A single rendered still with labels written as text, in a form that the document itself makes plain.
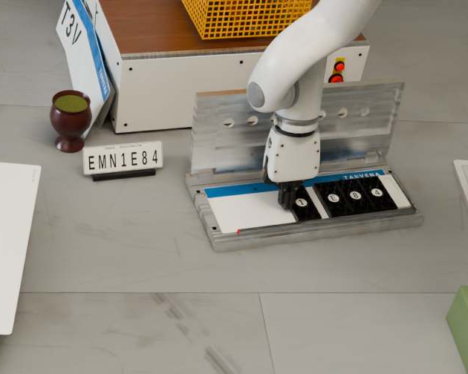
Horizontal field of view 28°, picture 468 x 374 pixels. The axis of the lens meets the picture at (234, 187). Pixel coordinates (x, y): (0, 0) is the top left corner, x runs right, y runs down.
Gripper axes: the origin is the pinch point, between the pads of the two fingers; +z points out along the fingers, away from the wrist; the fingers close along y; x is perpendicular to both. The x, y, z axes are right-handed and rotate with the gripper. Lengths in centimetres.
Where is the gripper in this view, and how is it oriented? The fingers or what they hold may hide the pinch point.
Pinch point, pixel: (286, 197)
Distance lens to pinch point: 181.6
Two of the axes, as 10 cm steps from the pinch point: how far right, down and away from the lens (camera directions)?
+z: -0.8, 8.7, 4.9
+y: 9.4, -1.0, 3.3
